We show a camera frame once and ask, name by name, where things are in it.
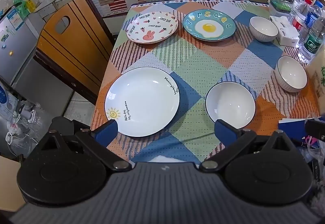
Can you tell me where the green plastic bag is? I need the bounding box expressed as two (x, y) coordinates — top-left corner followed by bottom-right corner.
(11, 0), (29, 19)

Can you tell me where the green label water bottle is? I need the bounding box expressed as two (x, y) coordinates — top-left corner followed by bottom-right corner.
(298, 14), (325, 63)

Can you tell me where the blue label water bottle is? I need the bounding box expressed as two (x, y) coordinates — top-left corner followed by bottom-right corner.
(301, 1), (325, 44)

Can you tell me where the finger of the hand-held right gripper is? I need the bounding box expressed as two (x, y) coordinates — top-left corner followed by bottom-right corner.
(305, 117), (325, 141)

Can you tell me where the large white bowl dark rim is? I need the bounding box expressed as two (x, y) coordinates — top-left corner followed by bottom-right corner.
(205, 82), (256, 130)

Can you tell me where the blue fried egg print plate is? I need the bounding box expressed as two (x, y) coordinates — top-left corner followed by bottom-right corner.
(182, 9), (236, 42)

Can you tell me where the white tissue pack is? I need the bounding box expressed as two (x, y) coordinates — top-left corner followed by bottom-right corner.
(269, 16), (300, 48)

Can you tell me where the white ribbed bowl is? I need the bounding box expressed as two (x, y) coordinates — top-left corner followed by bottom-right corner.
(275, 56), (308, 93)
(249, 16), (279, 42)

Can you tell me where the green plastic basket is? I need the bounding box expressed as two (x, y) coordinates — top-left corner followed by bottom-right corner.
(269, 0), (297, 12)

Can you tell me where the wooden chair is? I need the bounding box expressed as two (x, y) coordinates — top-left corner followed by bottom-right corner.
(34, 0), (115, 105)

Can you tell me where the white plate with sun print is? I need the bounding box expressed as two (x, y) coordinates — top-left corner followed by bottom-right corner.
(104, 67), (181, 137)

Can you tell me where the beige cardboard box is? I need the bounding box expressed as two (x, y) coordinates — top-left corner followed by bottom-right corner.
(0, 155), (26, 212)

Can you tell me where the blue white carton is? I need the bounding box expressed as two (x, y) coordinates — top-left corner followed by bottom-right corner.
(0, 79), (16, 123)

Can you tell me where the red cap water bottle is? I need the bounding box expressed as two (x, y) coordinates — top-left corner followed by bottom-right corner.
(292, 0), (313, 34)

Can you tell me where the blue plastic bag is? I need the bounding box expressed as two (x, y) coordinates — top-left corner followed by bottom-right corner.
(278, 117), (325, 149)

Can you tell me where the clear bottle white cap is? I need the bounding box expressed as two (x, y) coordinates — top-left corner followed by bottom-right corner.
(288, 0), (309, 29)

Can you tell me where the silver refrigerator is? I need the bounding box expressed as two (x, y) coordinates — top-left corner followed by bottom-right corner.
(0, 7), (74, 114)

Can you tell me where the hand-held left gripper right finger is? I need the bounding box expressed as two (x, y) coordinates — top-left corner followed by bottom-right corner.
(199, 119), (291, 172)

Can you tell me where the pale yellow rice bag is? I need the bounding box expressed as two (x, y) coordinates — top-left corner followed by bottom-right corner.
(305, 44), (325, 118)

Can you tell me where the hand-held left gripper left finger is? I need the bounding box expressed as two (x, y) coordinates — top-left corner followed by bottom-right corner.
(38, 117), (132, 172)

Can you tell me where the pink rabbit print plate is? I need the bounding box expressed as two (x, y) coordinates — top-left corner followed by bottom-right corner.
(126, 11), (179, 44)

